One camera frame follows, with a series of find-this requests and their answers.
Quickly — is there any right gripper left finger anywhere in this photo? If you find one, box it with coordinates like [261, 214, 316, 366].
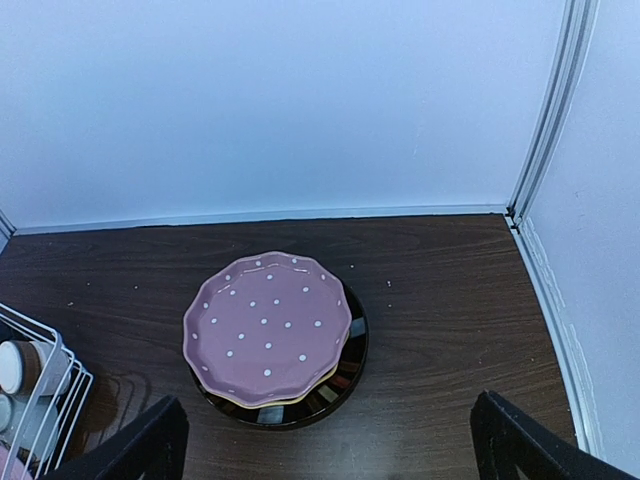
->
[44, 396, 189, 479]

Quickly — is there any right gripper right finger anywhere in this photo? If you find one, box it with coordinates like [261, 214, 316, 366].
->
[470, 391, 632, 479]

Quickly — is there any black rimmed cream plate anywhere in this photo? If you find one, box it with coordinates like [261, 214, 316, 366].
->
[191, 285, 369, 431]

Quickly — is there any dark pink polka dot plate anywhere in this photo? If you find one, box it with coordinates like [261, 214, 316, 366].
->
[182, 251, 353, 409]

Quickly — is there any yellow polka dot plate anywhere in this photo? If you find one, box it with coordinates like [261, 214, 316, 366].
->
[195, 329, 350, 408]

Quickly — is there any light blue bowl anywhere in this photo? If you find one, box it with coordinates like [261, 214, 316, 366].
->
[1, 394, 59, 460]

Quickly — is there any light pink plate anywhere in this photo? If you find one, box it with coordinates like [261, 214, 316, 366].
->
[0, 445, 33, 480]

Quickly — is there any white and brown cup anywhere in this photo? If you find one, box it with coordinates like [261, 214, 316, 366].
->
[1, 340, 71, 396]

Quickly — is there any white wire dish rack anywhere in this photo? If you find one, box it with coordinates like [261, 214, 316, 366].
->
[1, 305, 94, 479]

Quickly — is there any left aluminium frame post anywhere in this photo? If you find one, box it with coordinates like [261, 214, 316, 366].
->
[0, 210, 16, 240]

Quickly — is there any aluminium frame post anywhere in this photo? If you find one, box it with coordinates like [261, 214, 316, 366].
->
[0, 210, 16, 240]
[506, 0, 600, 231]

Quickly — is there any right aluminium frame post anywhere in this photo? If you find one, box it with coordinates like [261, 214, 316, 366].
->
[506, 0, 600, 231]

